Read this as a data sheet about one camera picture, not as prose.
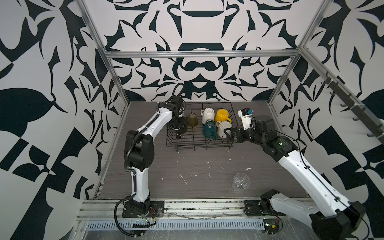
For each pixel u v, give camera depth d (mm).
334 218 370
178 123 819
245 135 639
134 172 547
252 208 740
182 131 915
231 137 651
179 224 713
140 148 523
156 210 737
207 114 966
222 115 969
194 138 991
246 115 636
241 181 823
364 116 549
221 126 939
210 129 919
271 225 712
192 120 991
